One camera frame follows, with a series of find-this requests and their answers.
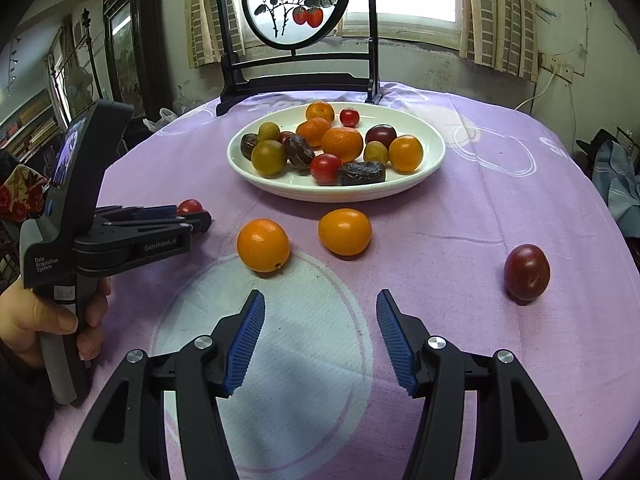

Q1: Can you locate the floral cloth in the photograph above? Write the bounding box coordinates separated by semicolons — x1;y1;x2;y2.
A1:
0;164;51;223

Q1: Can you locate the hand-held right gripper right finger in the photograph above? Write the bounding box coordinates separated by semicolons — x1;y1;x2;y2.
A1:
375;288;584;480

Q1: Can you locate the bookshelf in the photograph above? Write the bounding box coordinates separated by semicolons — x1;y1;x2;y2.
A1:
0;87;68;163

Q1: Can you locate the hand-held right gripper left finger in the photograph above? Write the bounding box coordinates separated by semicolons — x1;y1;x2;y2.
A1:
59;289;267;480

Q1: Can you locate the rough-skinned mandarin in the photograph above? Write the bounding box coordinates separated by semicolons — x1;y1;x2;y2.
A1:
297;117;332;147
321;127;364;165

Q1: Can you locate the blue clothes pile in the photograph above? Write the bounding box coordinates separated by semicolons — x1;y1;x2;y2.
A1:
594;139;640;241

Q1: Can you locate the yellow-green cherry tomato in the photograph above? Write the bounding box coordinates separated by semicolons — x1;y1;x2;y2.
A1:
250;140;288;178

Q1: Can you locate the white oval plate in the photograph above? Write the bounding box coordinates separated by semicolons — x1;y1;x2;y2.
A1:
226;105;446;203

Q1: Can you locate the dark wooden cabinet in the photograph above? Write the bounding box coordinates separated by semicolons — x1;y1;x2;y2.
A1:
102;0;173;153

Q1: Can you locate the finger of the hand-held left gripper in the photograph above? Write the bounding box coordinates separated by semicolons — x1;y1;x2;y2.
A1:
91;210;213;241
94;204;179;222

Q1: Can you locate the round painted screen black stand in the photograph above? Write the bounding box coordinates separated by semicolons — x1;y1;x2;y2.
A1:
215;0;385;117

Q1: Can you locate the smooth small orange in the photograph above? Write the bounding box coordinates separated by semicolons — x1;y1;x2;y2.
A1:
318;208;373;257
388;134;424;174
305;101;335;126
236;218;291;273

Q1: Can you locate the dark red plum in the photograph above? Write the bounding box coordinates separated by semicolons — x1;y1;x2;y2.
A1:
365;125;398;149
503;243;551;303

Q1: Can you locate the person's left forearm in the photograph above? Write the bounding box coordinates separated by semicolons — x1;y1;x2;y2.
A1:
0;340;57;466

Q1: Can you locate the white plastic bag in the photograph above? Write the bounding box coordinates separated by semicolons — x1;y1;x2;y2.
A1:
144;107;178;135

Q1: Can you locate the beige checked curtain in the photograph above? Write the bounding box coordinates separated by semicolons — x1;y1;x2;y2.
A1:
459;0;540;82
184;0;247;70

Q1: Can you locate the dark cloth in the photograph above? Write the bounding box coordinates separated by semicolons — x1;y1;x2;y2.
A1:
575;127;621;161

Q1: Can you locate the purple printed tablecloth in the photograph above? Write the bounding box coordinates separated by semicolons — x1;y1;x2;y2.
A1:
37;87;636;480

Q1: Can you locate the white power cable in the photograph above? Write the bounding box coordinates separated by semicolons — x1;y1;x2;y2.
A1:
515;74;556;111

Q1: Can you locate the person's left hand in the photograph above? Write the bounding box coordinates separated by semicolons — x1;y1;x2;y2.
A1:
0;276;112;371

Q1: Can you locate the white wall socket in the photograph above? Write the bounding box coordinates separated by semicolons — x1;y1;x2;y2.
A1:
541;54;574;82

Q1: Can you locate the white standing fan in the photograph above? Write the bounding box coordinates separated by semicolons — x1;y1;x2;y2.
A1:
64;67;97;111

